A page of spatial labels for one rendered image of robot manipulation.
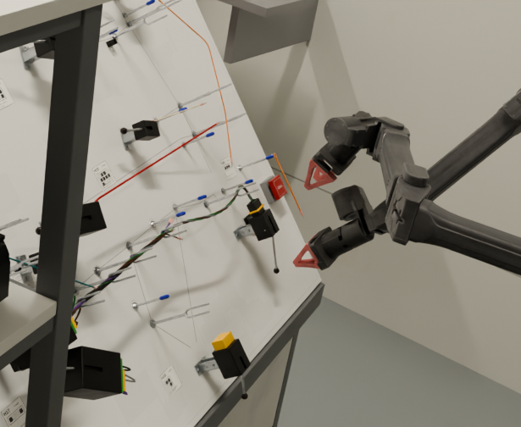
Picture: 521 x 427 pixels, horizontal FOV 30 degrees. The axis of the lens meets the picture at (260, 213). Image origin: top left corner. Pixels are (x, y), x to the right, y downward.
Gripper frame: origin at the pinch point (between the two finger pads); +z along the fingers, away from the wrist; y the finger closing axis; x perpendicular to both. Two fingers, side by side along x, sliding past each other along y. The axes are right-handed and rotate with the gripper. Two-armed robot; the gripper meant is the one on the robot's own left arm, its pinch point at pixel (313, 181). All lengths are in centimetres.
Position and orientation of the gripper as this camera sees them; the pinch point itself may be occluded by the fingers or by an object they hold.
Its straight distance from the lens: 212.7
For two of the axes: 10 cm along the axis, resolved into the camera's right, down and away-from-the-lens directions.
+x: 7.2, 6.9, -0.4
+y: -4.1, 3.7, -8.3
